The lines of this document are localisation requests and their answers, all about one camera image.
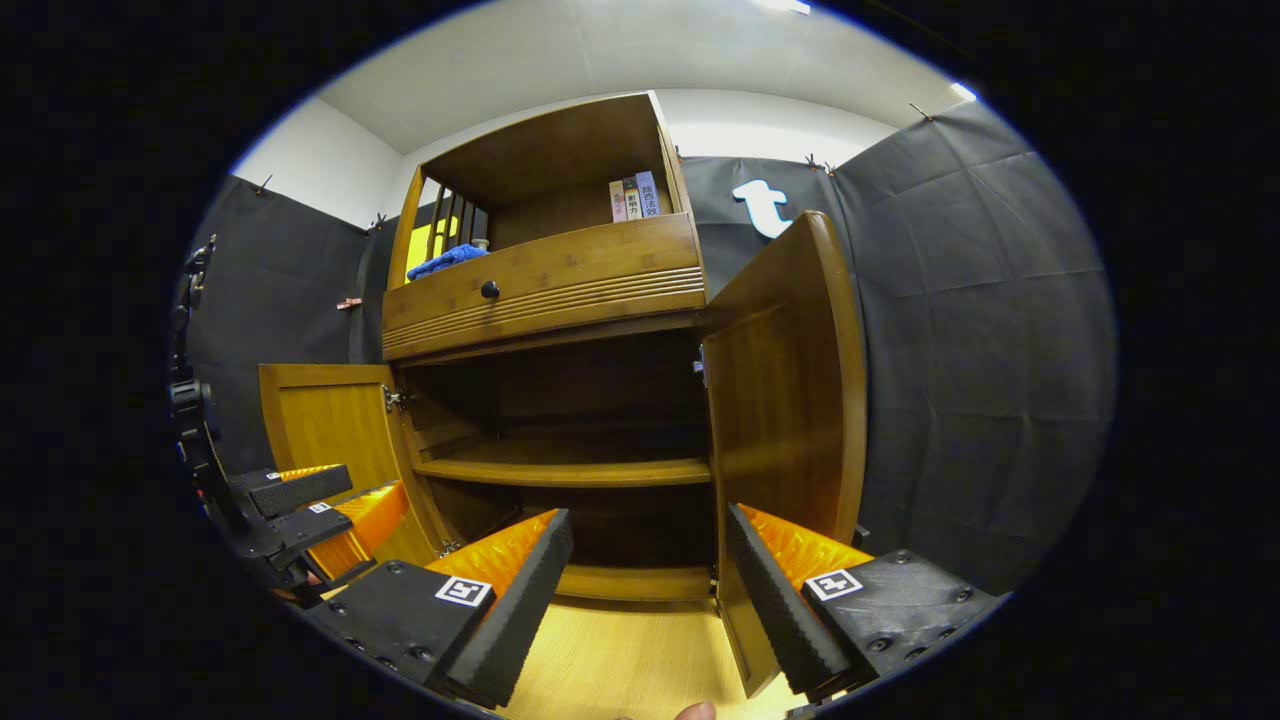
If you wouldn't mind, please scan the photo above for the wooden drawer with black knob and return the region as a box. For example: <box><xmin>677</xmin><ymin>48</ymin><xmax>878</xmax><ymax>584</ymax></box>
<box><xmin>381</xmin><ymin>212</ymin><xmax>707</xmax><ymax>363</ymax></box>

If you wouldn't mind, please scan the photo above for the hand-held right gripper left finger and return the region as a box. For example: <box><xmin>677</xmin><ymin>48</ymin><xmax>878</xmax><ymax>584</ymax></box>
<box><xmin>300</xmin><ymin>508</ymin><xmax>576</xmax><ymax>709</ymax></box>

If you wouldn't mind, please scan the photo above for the blue cloth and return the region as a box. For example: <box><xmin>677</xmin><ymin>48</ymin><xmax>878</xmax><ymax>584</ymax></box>
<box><xmin>406</xmin><ymin>243</ymin><xmax>491</xmax><ymax>282</ymax></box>

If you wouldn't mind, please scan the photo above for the wooden cabinet door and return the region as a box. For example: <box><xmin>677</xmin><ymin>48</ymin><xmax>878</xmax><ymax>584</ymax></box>
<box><xmin>258</xmin><ymin>363</ymin><xmax>451</xmax><ymax>571</ymax></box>
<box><xmin>698</xmin><ymin>210</ymin><xmax>869</xmax><ymax>699</ymax></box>

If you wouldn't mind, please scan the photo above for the black backdrop cloth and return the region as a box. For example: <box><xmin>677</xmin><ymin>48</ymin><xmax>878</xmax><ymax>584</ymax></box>
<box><xmin>185</xmin><ymin>98</ymin><xmax>1118</xmax><ymax>596</ymax></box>

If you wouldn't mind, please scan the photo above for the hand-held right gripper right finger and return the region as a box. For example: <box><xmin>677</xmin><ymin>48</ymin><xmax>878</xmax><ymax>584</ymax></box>
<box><xmin>722</xmin><ymin>503</ymin><xmax>1006</xmax><ymax>701</ymax></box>

